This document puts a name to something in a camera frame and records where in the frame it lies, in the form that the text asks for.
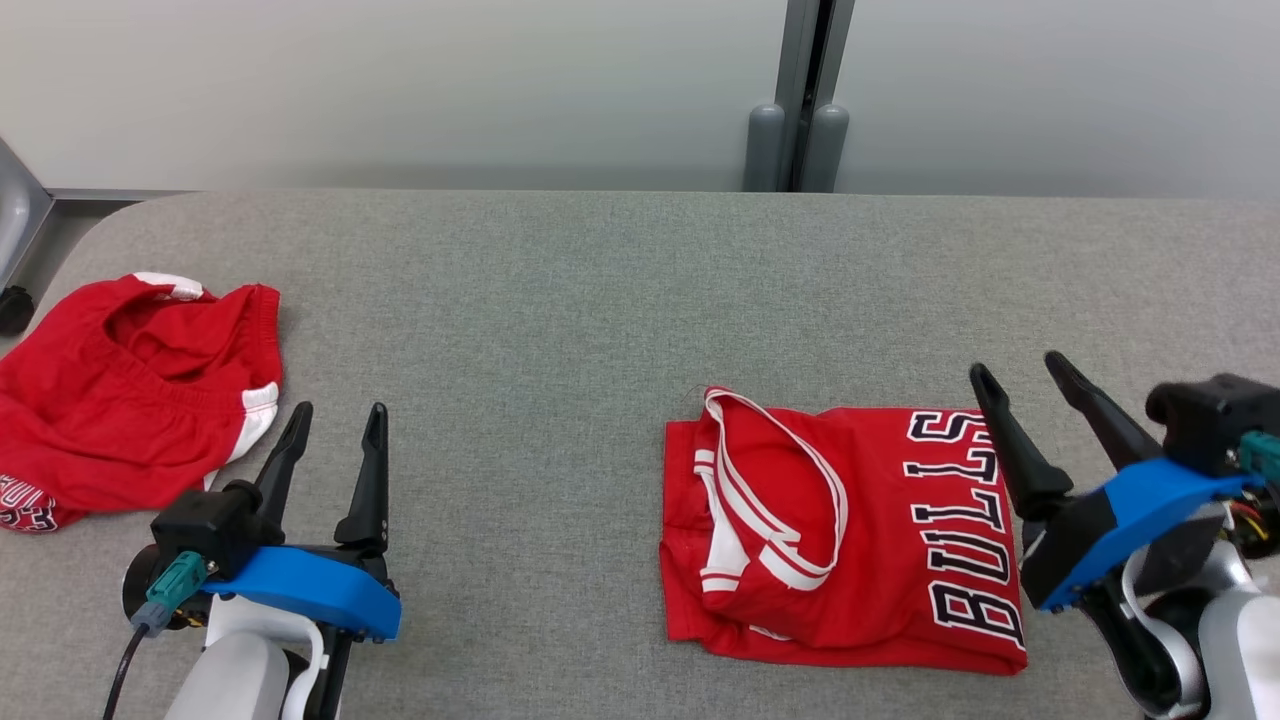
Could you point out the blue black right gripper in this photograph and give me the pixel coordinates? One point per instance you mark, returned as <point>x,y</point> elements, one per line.
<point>1130,510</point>

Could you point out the grey partition post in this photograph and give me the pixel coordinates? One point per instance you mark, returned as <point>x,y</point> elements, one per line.
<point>795,60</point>

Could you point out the black caster wheel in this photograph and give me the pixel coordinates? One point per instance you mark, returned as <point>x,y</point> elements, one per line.
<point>15,312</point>

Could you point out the grey cylindrical post cap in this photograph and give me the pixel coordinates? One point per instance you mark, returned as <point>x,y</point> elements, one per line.
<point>764,150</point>
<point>826,150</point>

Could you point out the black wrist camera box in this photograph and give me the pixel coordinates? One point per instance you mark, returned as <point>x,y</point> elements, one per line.
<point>1205,420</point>
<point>205,525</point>

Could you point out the grey partition base rail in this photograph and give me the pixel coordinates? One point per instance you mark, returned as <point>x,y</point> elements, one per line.
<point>120,194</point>

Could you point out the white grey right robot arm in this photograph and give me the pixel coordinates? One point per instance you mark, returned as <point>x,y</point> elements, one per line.
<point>1235,640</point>

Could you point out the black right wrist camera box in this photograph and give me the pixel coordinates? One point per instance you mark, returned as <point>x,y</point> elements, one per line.
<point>1205,420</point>

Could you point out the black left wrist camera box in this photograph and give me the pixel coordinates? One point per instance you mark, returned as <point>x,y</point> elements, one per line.
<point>205,525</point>

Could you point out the silver metal frame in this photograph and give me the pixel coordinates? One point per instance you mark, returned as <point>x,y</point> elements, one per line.
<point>20,215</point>

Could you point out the red white-striped Bulls jersey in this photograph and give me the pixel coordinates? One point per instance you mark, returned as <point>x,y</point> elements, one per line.
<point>880,540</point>

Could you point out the red shorts with white stripe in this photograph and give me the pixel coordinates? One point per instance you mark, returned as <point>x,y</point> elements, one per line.
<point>110,430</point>

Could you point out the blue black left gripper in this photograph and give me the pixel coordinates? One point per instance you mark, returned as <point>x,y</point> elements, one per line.
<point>310,590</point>

